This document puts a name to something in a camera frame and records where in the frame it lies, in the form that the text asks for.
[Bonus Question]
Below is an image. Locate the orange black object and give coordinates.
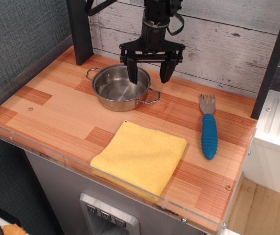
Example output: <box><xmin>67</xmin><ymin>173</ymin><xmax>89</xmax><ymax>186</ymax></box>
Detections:
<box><xmin>0</xmin><ymin>224</ymin><xmax>27</xmax><ymax>235</ymax></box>

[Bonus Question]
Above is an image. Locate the dark upright post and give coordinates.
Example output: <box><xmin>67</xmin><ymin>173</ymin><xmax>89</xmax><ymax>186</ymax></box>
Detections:
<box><xmin>251</xmin><ymin>30</ymin><xmax>280</xmax><ymax>120</ymax></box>
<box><xmin>66</xmin><ymin>0</ymin><xmax>93</xmax><ymax>65</ymax></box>

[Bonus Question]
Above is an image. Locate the grey cabinet with dispenser panel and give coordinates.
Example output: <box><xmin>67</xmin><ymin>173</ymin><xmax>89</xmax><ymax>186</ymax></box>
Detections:
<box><xmin>26</xmin><ymin>152</ymin><xmax>204</xmax><ymax>235</ymax></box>

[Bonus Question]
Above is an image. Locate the dark left upright post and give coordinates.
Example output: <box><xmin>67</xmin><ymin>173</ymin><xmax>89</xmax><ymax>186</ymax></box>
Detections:
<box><xmin>66</xmin><ymin>0</ymin><xmax>93</xmax><ymax>65</ymax></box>

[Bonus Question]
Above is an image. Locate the dark right upright post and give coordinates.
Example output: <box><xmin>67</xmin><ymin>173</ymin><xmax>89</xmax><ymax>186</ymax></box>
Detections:
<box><xmin>251</xmin><ymin>30</ymin><xmax>280</xmax><ymax>120</ymax></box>

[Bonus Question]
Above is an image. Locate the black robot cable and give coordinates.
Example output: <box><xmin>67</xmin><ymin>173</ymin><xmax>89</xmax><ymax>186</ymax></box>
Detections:
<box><xmin>85</xmin><ymin>0</ymin><xmax>185</xmax><ymax>36</ymax></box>

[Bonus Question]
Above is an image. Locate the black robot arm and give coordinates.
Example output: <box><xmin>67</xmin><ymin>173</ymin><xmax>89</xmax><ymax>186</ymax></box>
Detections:
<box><xmin>119</xmin><ymin>0</ymin><xmax>185</xmax><ymax>84</ymax></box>

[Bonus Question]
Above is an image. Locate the stainless steel pot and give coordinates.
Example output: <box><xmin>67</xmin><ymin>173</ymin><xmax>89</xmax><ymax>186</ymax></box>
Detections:
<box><xmin>86</xmin><ymin>64</ymin><xmax>160</xmax><ymax>112</ymax></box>

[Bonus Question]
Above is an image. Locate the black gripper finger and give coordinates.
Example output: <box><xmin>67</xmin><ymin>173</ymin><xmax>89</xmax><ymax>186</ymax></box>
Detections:
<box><xmin>160</xmin><ymin>58</ymin><xmax>177</xmax><ymax>83</ymax></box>
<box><xmin>127</xmin><ymin>58</ymin><xmax>138</xmax><ymax>84</ymax></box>

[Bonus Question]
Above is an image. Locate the yellow folded cloth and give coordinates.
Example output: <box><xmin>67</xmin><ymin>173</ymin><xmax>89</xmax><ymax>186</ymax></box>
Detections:
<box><xmin>91</xmin><ymin>121</ymin><xmax>187</xmax><ymax>202</ymax></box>

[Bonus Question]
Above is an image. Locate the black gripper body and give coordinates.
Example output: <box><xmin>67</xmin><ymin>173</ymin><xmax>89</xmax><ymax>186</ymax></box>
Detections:
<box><xmin>119</xmin><ymin>21</ymin><xmax>185</xmax><ymax>64</ymax></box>

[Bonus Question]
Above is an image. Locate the blue handled metal fork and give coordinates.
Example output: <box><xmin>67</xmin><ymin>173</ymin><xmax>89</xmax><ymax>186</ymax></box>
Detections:
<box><xmin>199</xmin><ymin>94</ymin><xmax>218</xmax><ymax>160</ymax></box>

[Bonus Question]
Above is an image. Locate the clear acrylic table guard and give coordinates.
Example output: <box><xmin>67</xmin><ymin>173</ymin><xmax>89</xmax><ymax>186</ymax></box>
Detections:
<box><xmin>0</xmin><ymin>118</ymin><xmax>257</xmax><ymax>235</ymax></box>

